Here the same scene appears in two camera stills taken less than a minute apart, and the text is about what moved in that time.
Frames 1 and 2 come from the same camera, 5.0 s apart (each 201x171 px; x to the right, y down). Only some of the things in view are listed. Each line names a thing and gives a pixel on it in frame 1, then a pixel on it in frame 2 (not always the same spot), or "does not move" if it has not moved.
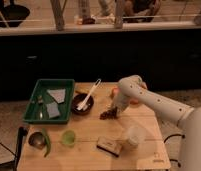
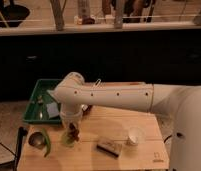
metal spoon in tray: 40,99 does not move
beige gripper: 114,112 to 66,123
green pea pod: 47,141 does not move
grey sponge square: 52,110 does not move
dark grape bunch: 109,114 to 74,132
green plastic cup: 68,138 does not move
